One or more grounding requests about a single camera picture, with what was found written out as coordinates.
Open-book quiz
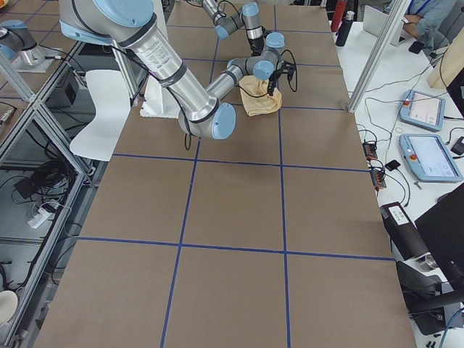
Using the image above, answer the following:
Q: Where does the black monitor stand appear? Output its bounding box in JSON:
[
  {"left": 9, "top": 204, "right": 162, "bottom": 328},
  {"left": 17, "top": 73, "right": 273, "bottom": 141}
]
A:
[{"left": 380, "top": 186, "right": 463, "bottom": 335}]

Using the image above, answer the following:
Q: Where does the cream long-sleeve graphic shirt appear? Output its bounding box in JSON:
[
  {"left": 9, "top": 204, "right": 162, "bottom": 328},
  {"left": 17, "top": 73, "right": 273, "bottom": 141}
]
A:
[{"left": 239, "top": 75, "right": 282, "bottom": 117}]

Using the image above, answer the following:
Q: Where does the upper blue teach pendant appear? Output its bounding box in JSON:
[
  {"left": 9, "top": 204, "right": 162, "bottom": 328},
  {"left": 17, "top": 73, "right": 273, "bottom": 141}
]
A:
[{"left": 399, "top": 89, "right": 446, "bottom": 132}]

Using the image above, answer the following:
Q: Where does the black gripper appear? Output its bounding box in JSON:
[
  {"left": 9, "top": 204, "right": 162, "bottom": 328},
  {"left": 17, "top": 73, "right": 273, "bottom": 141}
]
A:
[
  {"left": 268, "top": 61, "right": 296, "bottom": 95},
  {"left": 248, "top": 36, "right": 265, "bottom": 55}
]

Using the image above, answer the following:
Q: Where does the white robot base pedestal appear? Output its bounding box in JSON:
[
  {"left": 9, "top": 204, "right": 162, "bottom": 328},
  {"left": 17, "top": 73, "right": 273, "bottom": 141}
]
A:
[{"left": 140, "top": 0, "right": 180, "bottom": 119}]

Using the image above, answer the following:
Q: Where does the person in blue shirt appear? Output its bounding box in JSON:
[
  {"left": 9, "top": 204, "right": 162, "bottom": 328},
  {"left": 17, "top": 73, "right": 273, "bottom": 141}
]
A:
[{"left": 402, "top": 0, "right": 460, "bottom": 51}]

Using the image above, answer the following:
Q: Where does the white power strip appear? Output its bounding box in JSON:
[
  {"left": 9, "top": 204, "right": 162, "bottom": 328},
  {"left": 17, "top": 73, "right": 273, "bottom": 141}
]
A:
[{"left": 27, "top": 207, "right": 56, "bottom": 229}]

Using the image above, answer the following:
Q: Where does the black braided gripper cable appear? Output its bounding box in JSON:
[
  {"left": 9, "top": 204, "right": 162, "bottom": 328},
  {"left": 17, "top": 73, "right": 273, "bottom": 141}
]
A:
[{"left": 183, "top": 49, "right": 300, "bottom": 152}]

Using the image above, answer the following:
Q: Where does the red water bottle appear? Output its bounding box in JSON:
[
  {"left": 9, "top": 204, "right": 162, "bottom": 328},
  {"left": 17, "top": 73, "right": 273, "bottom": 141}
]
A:
[{"left": 331, "top": 0, "right": 347, "bottom": 33}]

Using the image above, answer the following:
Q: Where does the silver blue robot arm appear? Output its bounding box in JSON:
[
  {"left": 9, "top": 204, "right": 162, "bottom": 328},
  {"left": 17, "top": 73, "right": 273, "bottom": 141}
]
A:
[
  {"left": 188, "top": 0, "right": 269, "bottom": 57},
  {"left": 59, "top": 0, "right": 297, "bottom": 140}
]

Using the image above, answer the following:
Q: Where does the blue teach pendant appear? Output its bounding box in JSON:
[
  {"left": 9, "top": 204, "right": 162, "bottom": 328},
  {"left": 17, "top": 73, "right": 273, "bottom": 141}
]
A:
[
  {"left": 399, "top": 89, "right": 446, "bottom": 132},
  {"left": 399, "top": 134, "right": 463, "bottom": 183}
]

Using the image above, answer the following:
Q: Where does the white plastic chair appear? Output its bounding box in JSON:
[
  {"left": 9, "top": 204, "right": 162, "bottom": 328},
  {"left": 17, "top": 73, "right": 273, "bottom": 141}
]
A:
[{"left": 70, "top": 70, "right": 131, "bottom": 162}]

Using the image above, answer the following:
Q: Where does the aluminium frame post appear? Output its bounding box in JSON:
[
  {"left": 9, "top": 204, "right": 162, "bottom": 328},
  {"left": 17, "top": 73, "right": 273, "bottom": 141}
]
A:
[{"left": 347, "top": 0, "right": 410, "bottom": 113}]

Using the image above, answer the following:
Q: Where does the black water bottle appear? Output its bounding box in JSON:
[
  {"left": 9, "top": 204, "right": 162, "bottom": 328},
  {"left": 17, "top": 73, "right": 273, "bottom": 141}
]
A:
[{"left": 335, "top": 11, "right": 355, "bottom": 47}]

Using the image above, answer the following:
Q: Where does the lower blue teach pendant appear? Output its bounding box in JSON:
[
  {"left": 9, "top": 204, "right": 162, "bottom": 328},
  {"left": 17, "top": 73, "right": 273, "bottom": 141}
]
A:
[{"left": 399, "top": 134, "right": 463, "bottom": 183}]

